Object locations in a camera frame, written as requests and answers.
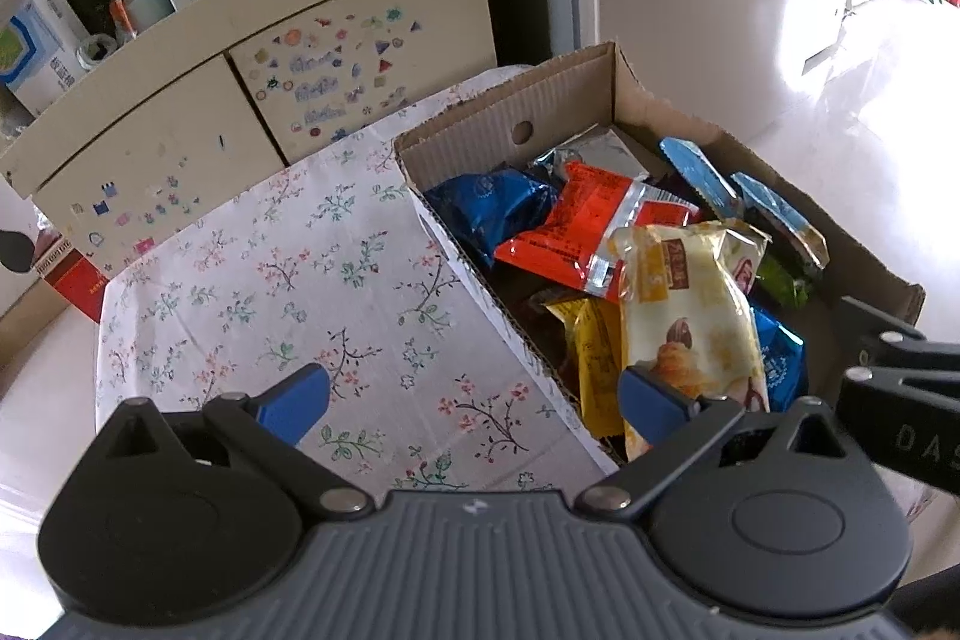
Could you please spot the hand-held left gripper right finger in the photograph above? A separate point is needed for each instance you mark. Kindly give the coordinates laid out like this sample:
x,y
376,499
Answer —
x,y
652,404

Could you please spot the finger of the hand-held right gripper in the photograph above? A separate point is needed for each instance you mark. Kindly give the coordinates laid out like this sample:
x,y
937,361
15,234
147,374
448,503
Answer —
x,y
900,355

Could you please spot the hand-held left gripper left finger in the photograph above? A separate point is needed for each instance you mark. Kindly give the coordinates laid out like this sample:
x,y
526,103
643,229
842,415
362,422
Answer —
x,y
292,404

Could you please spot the cream yellow bread packet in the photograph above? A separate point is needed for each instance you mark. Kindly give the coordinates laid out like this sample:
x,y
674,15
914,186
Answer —
x,y
682,317

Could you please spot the orange red snack packet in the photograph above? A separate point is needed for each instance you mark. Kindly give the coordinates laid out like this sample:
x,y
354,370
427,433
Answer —
x,y
585,220

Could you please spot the silver foil snack packet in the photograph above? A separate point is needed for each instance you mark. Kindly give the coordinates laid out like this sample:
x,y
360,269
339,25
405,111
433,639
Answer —
x,y
600,149

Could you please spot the brown cardboard box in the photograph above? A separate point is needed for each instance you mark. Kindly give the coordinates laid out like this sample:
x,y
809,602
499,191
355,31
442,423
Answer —
x,y
480,108

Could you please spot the yellow snack packet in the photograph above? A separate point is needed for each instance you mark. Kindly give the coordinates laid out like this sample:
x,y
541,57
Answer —
x,y
596,355

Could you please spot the floral white tablecloth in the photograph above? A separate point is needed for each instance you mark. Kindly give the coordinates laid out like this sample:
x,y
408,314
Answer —
x,y
300,280

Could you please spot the green snack packet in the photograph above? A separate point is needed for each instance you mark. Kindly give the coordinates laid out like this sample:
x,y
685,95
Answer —
x,y
780,284

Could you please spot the light blue snack packet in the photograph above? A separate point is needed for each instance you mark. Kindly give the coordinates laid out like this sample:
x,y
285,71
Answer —
x,y
694,168
776,212

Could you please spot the red carton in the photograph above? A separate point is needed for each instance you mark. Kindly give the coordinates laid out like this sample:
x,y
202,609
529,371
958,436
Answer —
x,y
75,276

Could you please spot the dark blue snack packet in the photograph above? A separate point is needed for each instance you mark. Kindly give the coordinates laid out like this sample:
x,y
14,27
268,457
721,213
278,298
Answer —
x,y
487,205

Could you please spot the cream cabinet with stickers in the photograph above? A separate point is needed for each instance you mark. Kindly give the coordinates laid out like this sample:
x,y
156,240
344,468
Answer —
x,y
187,85

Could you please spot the white and blue carton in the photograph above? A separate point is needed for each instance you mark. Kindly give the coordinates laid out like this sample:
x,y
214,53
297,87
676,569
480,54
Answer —
x,y
37,33

